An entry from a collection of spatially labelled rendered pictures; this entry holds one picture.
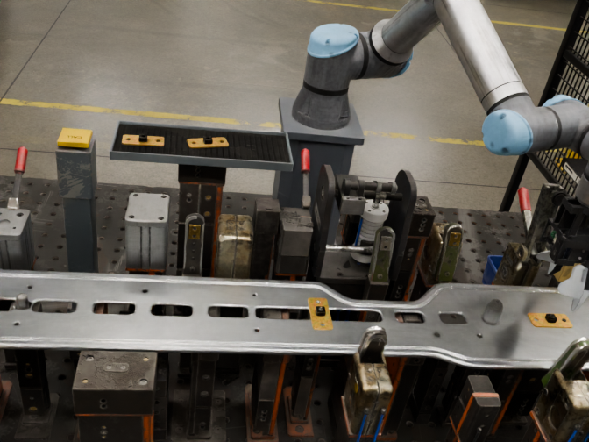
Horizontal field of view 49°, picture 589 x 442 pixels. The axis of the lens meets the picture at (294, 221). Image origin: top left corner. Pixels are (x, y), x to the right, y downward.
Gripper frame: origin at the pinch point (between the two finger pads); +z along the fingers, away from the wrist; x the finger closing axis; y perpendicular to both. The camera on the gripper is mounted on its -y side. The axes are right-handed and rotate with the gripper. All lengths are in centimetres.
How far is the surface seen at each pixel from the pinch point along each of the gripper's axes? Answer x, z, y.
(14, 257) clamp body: -12, 7, 104
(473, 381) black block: 14.7, 9.3, 20.8
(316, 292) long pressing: -6.2, 8.2, 46.5
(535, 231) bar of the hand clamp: -14.0, -3.5, 1.6
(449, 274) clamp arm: -13.1, 8.0, 17.2
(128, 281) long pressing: -7, 8, 82
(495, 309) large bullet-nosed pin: 1.0, 4.6, 13.2
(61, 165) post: -30, -3, 98
